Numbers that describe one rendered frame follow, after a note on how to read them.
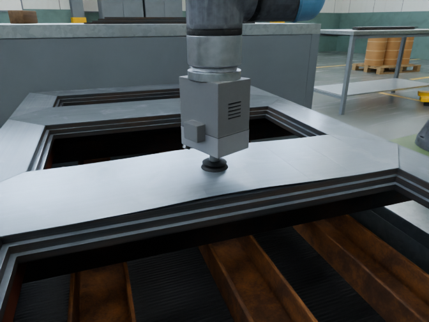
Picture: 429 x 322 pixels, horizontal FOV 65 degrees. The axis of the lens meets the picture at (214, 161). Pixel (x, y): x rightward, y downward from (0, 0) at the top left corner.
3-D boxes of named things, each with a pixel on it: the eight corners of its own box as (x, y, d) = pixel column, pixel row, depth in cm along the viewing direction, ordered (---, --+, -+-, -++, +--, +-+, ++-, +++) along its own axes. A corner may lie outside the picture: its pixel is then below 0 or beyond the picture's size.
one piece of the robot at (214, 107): (158, 50, 45) (165, 161, 52) (200, 55, 39) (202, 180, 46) (211, 46, 52) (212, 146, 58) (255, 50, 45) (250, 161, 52)
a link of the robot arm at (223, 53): (212, 36, 40) (172, 34, 46) (212, 75, 42) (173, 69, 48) (253, 34, 45) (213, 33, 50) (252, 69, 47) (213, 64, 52)
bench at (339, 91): (341, 115, 406) (354, 27, 368) (303, 103, 464) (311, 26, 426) (435, 100, 478) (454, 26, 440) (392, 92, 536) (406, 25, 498)
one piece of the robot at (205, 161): (196, 152, 52) (196, 163, 53) (213, 159, 49) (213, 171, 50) (215, 146, 54) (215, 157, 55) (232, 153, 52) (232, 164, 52)
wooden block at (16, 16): (25, 23, 136) (22, 9, 134) (9, 23, 136) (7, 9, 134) (38, 23, 147) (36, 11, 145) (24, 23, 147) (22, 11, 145)
